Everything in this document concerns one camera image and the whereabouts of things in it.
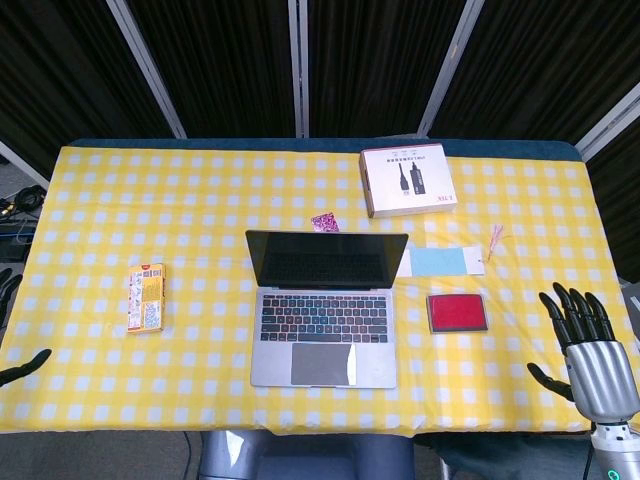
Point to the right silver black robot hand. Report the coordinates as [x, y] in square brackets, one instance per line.
[597, 372]

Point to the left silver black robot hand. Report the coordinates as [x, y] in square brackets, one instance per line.
[22, 366]

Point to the silver laptop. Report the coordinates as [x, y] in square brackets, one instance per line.
[324, 330]

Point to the yellow snack box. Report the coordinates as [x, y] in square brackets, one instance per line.
[146, 300]

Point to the red ink stamp pad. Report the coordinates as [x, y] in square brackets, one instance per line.
[457, 312]

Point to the pink bookmark tassel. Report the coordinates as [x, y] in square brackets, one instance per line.
[495, 240]

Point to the white blue paper bookmark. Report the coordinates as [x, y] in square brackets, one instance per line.
[440, 261]

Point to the yellow white checkered tablecloth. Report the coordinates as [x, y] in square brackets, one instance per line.
[200, 200]

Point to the grey robot torso base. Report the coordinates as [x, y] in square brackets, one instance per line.
[305, 457]

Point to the pink patterned card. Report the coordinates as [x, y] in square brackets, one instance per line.
[325, 223]

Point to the teal table cover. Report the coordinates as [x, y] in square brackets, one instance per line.
[300, 142]

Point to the grey metal partition post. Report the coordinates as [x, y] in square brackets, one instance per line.
[450, 67]
[607, 120]
[298, 67]
[22, 162]
[145, 67]

